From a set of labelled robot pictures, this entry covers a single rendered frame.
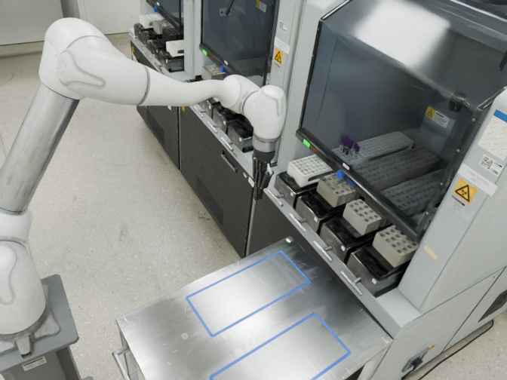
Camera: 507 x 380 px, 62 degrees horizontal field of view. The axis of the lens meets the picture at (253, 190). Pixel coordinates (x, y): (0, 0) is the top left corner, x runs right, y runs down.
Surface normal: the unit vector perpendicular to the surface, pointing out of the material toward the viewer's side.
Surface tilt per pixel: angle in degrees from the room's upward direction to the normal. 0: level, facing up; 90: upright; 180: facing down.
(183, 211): 0
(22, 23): 90
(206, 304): 0
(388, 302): 0
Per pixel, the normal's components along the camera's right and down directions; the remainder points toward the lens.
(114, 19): 0.51, 0.59
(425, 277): -0.86, 0.27
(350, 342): 0.10, -0.76
